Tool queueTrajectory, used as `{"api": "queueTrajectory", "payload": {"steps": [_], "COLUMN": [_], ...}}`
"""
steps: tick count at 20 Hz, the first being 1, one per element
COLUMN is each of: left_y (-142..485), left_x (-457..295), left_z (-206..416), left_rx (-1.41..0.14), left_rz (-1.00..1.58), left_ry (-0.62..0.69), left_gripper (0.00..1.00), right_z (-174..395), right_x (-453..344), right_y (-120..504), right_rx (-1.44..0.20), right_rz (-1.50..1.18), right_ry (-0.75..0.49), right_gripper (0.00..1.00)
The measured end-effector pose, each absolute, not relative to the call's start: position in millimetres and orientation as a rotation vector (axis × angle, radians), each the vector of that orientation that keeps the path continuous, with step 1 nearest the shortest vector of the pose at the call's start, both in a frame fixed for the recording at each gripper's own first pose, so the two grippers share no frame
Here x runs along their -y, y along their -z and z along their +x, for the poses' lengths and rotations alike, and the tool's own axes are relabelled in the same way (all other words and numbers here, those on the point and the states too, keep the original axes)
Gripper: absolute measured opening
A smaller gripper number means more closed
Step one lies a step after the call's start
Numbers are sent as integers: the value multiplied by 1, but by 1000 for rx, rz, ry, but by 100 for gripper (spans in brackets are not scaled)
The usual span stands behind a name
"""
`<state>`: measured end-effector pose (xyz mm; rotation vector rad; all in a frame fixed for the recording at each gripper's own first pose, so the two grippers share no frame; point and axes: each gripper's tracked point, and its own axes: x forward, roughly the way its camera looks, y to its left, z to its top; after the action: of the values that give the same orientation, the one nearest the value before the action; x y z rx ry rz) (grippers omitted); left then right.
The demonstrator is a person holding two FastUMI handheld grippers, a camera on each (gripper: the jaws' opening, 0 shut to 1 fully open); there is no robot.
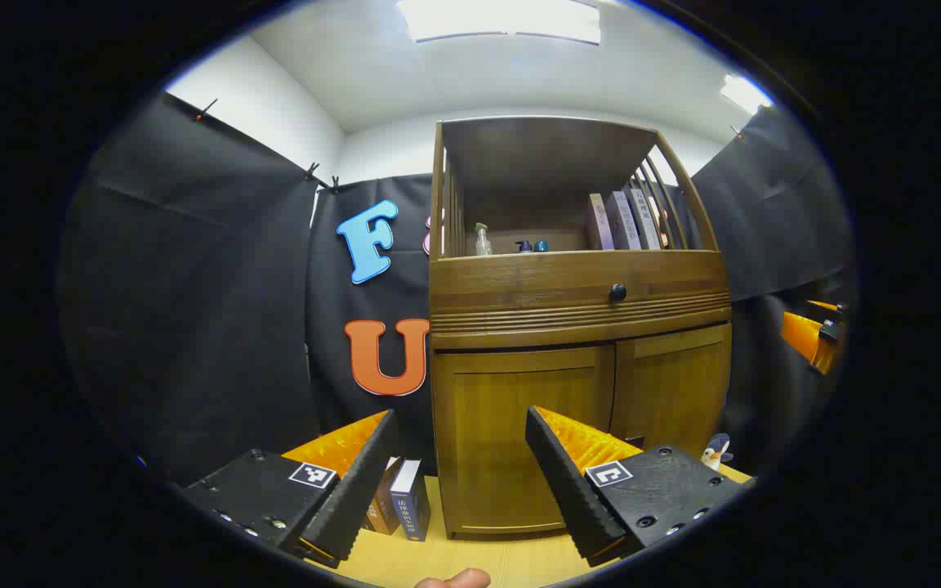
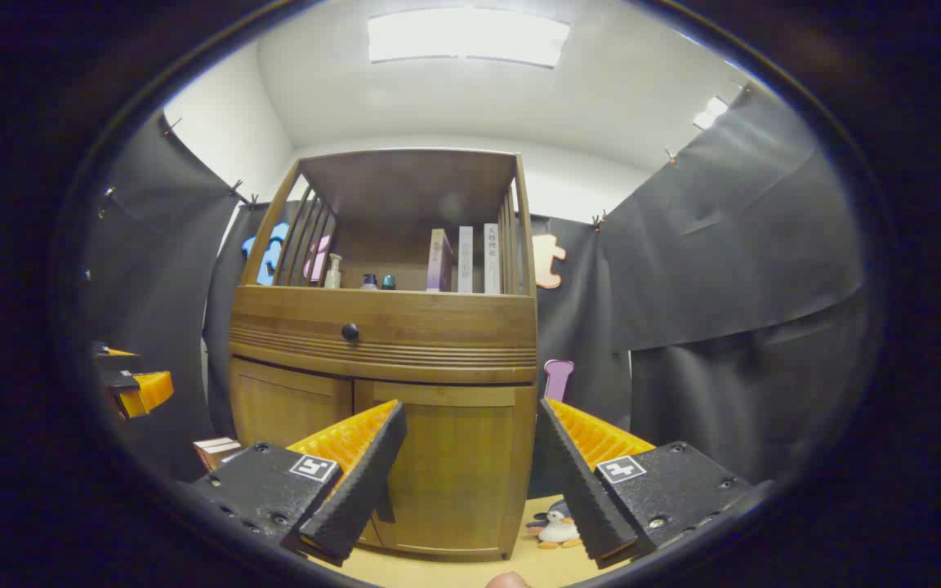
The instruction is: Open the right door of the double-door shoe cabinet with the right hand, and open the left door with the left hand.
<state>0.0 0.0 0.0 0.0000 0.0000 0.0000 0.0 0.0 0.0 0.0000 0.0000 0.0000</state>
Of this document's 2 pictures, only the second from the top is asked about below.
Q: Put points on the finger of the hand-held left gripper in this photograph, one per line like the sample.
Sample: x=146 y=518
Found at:
x=148 y=394
x=115 y=359

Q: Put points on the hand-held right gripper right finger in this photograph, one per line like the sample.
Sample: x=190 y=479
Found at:
x=581 y=482

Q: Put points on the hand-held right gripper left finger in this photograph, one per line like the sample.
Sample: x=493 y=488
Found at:
x=356 y=490

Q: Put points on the wooden cabinet door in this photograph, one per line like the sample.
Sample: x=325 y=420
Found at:
x=283 y=404
x=454 y=474

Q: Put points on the wooden double-door shoe cabinet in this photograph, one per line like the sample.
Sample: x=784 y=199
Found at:
x=438 y=196

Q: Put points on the penguin plush toy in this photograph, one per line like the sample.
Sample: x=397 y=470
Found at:
x=556 y=527

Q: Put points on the red white book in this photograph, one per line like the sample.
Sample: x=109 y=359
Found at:
x=216 y=451

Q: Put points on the black drawer knob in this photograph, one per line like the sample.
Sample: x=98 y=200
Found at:
x=350 y=331

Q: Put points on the wooden ribbed drawer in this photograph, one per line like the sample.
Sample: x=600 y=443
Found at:
x=438 y=335

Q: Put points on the small dark cap bottle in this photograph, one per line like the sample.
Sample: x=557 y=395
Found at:
x=369 y=282

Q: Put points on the white pump bottle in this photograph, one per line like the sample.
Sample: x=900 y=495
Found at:
x=332 y=273

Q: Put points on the purple book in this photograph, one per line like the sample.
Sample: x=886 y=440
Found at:
x=438 y=261

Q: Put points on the grey book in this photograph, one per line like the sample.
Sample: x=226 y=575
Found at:
x=465 y=261

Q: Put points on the black backdrop cloth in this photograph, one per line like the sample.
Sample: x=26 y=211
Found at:
x=724 y=269

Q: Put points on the small ceiling light panel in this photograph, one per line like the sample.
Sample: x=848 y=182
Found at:
x=710 y=113

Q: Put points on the large ceiling light panel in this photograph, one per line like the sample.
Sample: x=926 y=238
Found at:
x=470 y=37

